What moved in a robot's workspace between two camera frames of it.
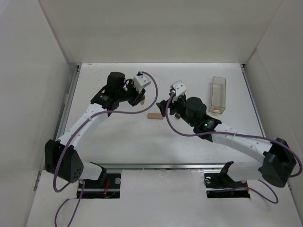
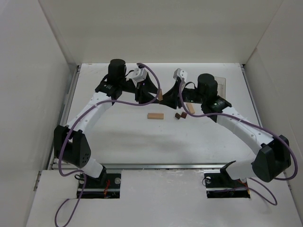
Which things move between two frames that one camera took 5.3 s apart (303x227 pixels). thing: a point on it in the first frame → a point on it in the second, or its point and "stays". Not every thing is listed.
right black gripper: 171,108 → 179,95
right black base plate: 219,185 stays
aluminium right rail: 253,100 stays
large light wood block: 155,116 stays
